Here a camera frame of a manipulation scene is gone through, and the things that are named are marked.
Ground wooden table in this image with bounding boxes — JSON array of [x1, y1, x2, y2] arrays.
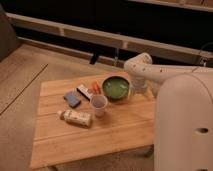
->
[[30, 74, 155, 169]]

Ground white shelf rail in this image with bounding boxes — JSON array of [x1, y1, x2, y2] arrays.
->
[[6, 13, 213, 63]]

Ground white lying bottle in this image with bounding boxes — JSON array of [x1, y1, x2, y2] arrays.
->
[[57, 110, 92, 127]]

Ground orange carrot toy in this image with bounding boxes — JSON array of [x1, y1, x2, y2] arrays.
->
[[92, 82, 101, 94]]

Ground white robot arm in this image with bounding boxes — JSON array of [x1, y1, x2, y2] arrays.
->
[[124, 53, 213, 171]]

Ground translucent plastic cup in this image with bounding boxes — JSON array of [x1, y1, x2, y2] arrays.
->
[[90, 94, 108, 117]]

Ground blue sponge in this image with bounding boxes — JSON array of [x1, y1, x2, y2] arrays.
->
[[64, 92, 81, 108]]

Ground green ceramic bowl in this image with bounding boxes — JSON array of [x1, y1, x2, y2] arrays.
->
[[102, 76, 130, 101]]

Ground white snack packet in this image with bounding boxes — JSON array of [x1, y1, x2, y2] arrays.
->
[[77, 84, 93, 101]]

